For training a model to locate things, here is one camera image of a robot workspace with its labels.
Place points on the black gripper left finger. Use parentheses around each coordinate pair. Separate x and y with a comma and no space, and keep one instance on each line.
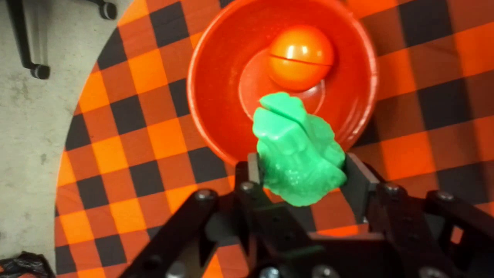
(247,182)

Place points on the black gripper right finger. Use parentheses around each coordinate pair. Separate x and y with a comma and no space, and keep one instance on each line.
(358,187)

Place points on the green toy broccoli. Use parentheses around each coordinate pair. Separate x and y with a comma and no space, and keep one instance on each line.
(298,153)

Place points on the orange toy tomato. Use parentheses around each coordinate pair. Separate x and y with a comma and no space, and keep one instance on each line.
(299,57)

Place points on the red plastic bowl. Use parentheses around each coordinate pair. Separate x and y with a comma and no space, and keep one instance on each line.
(227,71)

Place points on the orange black checkered tablecloth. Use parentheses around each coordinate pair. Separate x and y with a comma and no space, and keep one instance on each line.
(133,154)

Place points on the black chair caster wheel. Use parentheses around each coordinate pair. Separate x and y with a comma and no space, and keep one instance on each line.
(20,34)

